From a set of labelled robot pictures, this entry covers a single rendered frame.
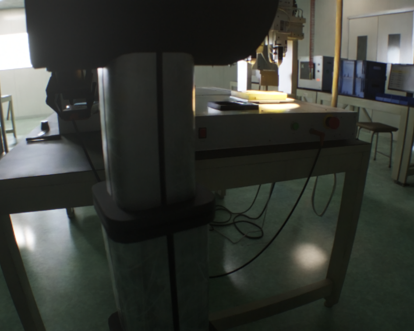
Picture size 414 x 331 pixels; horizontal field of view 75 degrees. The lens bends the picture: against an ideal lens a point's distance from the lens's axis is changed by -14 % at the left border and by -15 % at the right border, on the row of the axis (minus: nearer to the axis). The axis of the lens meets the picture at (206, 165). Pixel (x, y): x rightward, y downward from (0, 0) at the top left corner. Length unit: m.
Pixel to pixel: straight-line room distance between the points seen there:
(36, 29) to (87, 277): 1.51
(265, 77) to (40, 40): 1.27
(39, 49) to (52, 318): 1.33
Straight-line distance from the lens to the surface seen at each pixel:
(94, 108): 0.85
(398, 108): 3.23
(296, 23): 1.35
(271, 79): 1.46
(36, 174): 0.80
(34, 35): 0.23
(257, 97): 1.15
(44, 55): 0.25
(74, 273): 1.71
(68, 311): 1.49
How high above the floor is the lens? 0.98
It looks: 17 degrees down
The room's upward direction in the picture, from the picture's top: straight up
